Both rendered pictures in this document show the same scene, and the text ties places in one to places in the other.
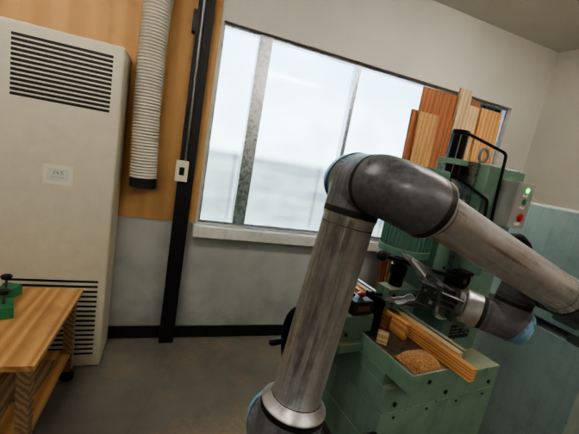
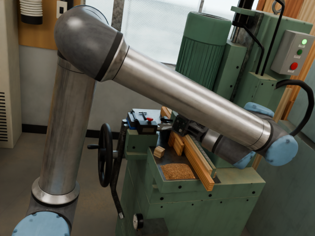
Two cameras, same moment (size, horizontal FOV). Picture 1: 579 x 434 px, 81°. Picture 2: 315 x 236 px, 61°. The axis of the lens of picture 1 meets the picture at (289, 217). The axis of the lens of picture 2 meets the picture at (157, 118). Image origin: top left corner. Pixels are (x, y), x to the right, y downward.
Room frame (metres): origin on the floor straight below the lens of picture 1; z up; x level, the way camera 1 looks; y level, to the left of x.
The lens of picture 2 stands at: (0.06, -0.44, 1.55)
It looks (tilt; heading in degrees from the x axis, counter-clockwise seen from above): 27 degrees down; 7
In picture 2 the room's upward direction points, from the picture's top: 12 degrees clockwise
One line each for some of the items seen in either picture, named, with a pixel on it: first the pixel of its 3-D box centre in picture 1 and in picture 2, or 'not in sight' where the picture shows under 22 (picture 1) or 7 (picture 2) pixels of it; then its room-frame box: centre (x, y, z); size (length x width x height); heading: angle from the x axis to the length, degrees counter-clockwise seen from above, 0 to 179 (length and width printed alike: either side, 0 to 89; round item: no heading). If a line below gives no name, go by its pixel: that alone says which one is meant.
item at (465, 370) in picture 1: (395, 319); (181, 140); (1.15, -0.44, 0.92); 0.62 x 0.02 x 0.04; 28
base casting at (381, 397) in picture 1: (401, 350); (192, 162); (1.25, -0.53, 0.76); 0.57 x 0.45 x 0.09; 118
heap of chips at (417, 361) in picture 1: (420, 356); (178, 169); (0.94, -0.46, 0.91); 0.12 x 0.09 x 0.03; 118
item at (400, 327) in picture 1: (384, 315); (173, 136); (1.15, -0.40, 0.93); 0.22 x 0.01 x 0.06; 28
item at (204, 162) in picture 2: (389, 311); (182, 133); (1.21, -0.44, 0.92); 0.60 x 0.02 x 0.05; 28
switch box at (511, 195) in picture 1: (513, 204); (292, 53); (1.22, -0.77, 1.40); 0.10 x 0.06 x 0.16; 118
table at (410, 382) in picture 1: (360, 327); (154, 143); (1.15, -0.32, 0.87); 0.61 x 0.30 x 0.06; 28
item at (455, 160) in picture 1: (456, 154); (246, 4); (1.26, -0.55, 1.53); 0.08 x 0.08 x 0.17; 28
